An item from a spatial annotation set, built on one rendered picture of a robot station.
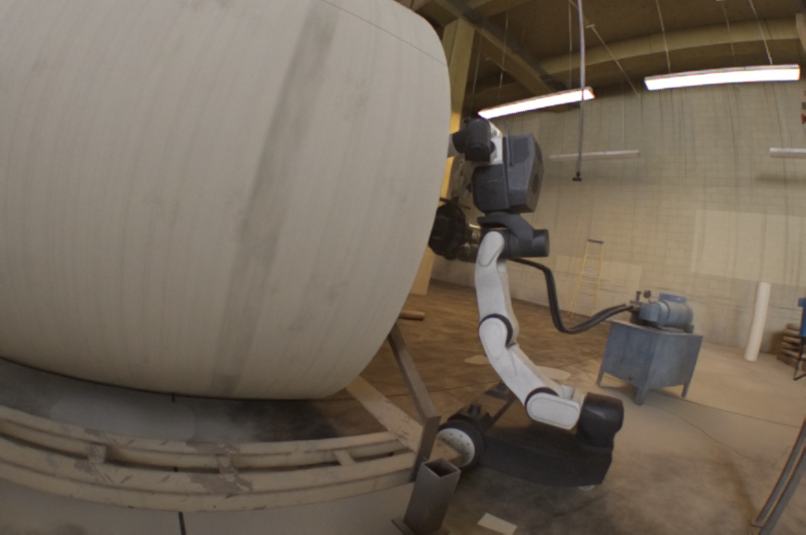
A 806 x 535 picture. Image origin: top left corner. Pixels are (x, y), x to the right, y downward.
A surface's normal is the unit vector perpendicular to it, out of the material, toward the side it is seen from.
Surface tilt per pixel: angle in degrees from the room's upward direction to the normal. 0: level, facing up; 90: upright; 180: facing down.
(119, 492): 90
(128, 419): 13
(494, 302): 90
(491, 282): 112
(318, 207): 98
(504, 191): 101
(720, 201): 90
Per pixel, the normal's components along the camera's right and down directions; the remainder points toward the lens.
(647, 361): -0.96, -0.21
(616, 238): -0.80, -0.19
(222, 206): 0.52, 0.25
